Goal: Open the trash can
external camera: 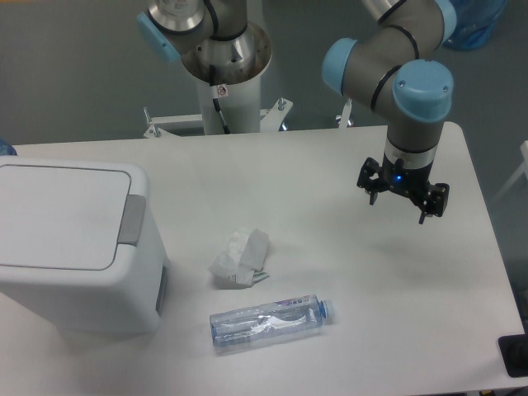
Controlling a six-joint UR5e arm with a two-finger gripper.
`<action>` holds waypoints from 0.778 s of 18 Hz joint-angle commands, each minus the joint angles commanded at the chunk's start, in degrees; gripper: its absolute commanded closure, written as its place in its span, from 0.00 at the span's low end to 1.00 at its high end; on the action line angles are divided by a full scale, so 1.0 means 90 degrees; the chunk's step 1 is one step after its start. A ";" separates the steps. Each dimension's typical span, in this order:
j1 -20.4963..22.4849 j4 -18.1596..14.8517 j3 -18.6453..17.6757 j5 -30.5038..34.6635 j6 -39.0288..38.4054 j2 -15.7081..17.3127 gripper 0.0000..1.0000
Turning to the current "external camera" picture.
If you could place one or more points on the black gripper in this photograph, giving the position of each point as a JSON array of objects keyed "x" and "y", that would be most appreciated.
[{"x": 410, "y": 183}]

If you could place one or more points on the white push-lid trash can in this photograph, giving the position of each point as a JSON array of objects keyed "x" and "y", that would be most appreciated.
[{"x": 79, "y": 244}]

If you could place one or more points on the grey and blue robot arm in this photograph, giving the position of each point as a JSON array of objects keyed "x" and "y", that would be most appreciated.
[{"x": 391, "y": 73}]

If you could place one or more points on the white furniture leg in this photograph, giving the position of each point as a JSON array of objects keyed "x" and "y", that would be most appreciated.
[{"x": 519, "y": 173}]

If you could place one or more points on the clear plastic water bottle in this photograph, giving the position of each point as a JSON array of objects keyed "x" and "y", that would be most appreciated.
[{"x": 269, "y": 324}]

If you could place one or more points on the blue water jug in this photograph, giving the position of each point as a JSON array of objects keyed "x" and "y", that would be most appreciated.
[{"x": 476, "y": 21}]

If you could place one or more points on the crumpled white paper wrapper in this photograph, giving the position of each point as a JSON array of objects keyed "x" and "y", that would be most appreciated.
[{"x": 241, "y": 259}]

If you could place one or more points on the black device at table edge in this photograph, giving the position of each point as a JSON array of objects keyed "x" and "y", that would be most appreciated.
[{"x": 514, "y": 354}]

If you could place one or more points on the blue object at left edge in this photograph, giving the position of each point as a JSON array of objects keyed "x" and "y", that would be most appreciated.
[{"x": 6, "y": 149}]

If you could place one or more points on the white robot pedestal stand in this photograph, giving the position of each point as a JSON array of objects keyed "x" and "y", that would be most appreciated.
[{"x": 228, "y": 81}]

